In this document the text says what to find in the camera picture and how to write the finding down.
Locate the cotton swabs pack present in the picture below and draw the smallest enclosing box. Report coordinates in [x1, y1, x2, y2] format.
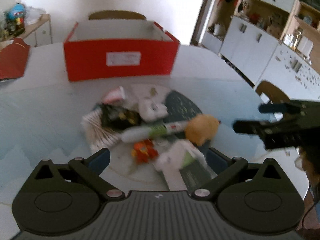
[81, 108, 120, 154]

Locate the orange round plush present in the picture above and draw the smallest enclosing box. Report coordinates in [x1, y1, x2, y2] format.
[184, 114, 221, 146]

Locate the white patterned plastic bag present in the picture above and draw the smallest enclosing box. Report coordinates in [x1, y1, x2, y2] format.
[153, 139, 207, 171]

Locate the white green tube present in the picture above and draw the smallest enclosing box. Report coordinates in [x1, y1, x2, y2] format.
[120, 121, 189, 143]

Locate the black snack packet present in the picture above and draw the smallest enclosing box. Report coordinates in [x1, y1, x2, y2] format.
[100, 104, 143, 131]

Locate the orange red toy figure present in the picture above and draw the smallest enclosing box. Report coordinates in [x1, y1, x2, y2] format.
[131, 139, 159, 164]

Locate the small pink white packet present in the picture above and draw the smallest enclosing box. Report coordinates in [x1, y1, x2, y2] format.
[101, 86, 126, 105]

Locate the white plush toy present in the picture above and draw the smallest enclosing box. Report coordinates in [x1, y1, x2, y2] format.
[138, 99, 169, 122]

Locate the dark green patterned mat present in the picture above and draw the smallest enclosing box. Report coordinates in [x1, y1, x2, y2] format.
[163, 90, 202, 123]

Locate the red cardboard box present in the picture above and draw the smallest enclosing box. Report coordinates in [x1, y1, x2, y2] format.
[63, 20, 180, 82]

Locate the red paper bag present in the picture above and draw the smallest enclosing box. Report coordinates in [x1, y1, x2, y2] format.
[0, 38, 31, 80]

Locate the white wooden sideboard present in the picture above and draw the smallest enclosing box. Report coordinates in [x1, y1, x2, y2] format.
[23, 14, 53, 47]

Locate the brown wooden chair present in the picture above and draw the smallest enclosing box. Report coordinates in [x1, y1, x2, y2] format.
[88, 10, 147, 20]

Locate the clear plastic bag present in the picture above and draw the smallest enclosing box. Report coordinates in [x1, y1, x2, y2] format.
[25, 7, 46, 25]

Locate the blue globe toy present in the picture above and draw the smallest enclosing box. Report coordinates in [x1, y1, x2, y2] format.
[7, 3, 26, 28]

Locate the white wall cabinet unit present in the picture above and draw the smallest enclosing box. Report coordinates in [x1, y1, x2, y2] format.
[197, 0, 319, 100]

